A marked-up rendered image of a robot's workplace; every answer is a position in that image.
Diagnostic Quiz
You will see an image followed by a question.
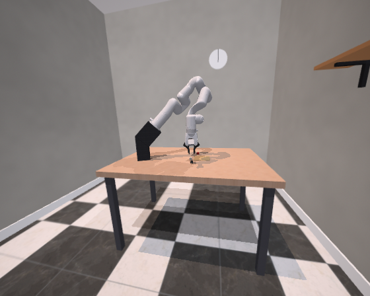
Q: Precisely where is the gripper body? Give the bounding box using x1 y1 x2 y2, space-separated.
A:
185 132 198 145

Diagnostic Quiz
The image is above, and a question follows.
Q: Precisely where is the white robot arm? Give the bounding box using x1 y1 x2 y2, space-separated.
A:
150 76 212 133

